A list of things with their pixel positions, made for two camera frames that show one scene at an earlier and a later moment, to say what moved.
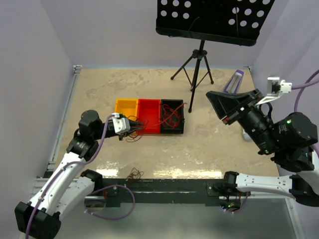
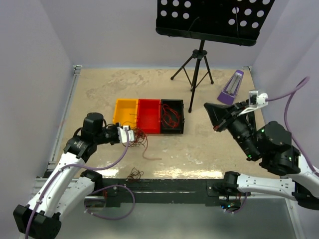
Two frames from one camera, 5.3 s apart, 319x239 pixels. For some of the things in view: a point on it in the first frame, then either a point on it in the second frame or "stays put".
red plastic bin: (149, 113) stays put
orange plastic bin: (128, 107) stays put
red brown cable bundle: (137, 135) -> (140, 140)
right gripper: (229, 104) -> (216, 112)
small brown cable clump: (135, 176) stays put
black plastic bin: (172, 118) stays put
